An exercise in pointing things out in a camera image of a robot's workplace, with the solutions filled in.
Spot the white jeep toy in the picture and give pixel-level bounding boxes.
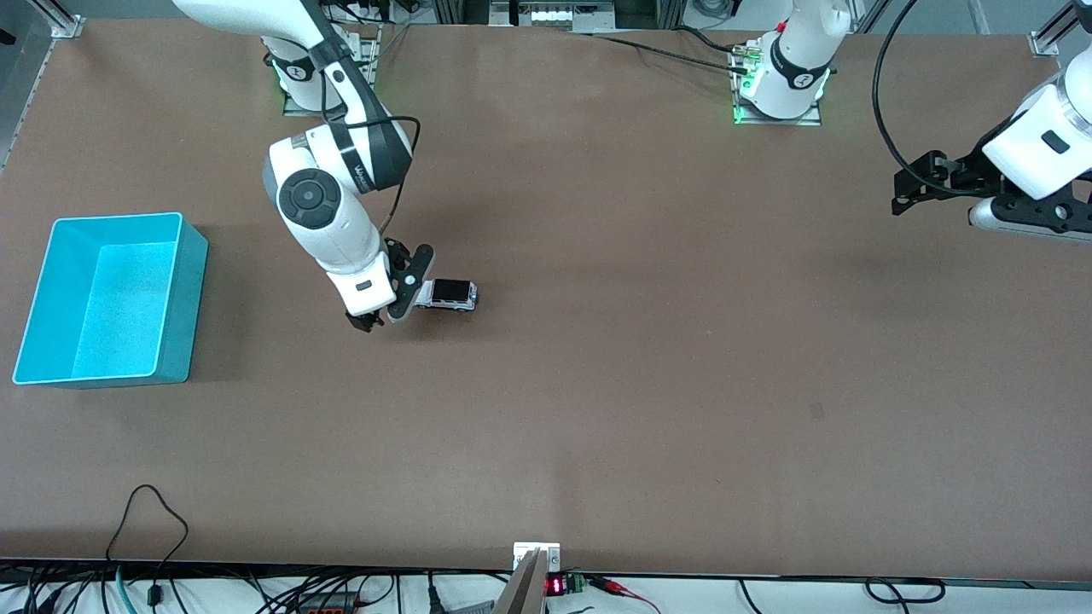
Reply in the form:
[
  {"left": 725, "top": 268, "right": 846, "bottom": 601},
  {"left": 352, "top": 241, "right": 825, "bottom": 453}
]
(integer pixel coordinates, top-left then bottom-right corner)
[{"left": 415, "top": 278, "right": 479, "bottom": 316}]

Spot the teal plastic bin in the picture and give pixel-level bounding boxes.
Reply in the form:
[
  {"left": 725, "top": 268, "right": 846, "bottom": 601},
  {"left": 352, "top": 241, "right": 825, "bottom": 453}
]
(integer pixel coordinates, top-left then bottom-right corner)
[{"left": 12, "top": 211, "right": 209, "bottom": 391}]

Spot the grey metal bar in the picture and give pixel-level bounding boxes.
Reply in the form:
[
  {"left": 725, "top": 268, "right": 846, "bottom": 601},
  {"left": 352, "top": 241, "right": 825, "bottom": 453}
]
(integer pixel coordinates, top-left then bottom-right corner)
[{"left": 493, "top": 549, "right": 548, "bottom": 614}]

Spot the white lit device box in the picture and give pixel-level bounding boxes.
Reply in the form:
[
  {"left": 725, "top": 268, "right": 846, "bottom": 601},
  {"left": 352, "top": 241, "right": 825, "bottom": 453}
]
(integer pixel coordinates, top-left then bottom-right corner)
[{"left": 491, "top": 0, "right": 617, "bottom": 33}]

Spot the red clip lead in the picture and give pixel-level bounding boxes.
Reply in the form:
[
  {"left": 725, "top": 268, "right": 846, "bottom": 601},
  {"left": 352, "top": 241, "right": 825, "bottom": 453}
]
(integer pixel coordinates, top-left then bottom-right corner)
[{"left": 587, "top": 576, "right": 663, "bottom": 614}]

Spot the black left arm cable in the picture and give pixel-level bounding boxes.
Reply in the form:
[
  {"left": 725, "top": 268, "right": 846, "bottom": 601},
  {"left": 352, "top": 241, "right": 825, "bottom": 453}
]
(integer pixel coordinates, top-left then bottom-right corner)
[{"left": 872, "top": 0, "right": 969, "bottom": 180}]

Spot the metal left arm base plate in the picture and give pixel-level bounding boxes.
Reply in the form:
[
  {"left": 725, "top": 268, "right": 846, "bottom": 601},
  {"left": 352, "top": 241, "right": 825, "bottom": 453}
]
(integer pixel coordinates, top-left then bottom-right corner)
[{"left": 732, "top": 43, "right": 824, "bottom": 127}]

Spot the aluminium corner bracket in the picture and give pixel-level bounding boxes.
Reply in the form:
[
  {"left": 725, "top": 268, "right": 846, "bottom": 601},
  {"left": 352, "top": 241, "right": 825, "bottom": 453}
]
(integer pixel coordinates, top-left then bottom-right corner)
[
  {"left": 44, "top": 0, "right": 86, "bottom": 40},
  {"left": 1028, "top": 0, "right": 1077, "bottom": 57}
]

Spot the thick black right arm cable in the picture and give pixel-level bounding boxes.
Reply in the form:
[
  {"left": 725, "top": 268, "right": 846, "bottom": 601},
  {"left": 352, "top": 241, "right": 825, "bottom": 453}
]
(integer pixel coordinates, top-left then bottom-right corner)
[{"left": 320, "top": 51, "right": 421, "bottom": 248}]

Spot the short black table cable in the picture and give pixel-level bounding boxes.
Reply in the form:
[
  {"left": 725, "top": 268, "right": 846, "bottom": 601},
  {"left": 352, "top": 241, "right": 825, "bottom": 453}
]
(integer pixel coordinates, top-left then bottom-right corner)
[{"left": 674, "top": 26, "right": 740, "bottom": 54}]

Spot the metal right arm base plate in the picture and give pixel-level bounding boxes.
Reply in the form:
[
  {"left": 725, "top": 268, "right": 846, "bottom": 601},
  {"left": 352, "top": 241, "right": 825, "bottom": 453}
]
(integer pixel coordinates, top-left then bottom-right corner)
[{"left": 282, "top": 24, "right": 381, "bottom": 118}]

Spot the black looped thin cable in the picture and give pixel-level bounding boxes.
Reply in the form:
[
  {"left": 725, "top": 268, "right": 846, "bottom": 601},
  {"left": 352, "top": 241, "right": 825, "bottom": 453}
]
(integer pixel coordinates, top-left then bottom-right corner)
[{"left": 104, "top": 484, "right": 190, "bottom": 608}]

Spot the white mounting bracket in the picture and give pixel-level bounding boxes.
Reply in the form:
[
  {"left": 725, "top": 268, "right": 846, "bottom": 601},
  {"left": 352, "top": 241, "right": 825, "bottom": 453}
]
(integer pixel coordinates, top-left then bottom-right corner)
[{"left": 513, "top": 542, "right": 561, "bottom": 572}]

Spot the long black table cable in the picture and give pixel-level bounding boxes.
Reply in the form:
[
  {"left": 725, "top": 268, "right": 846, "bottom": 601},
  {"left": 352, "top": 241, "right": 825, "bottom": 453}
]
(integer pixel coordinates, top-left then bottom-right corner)
[{"left": 580, "top": 31, "right": 753, "bottom": 74}]

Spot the black flat loop cable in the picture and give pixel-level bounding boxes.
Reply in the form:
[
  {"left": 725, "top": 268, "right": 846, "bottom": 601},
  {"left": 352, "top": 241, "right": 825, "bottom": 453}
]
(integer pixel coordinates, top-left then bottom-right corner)
[{"left": 865, "top": 577, "right": 947, "bottom": 605}]

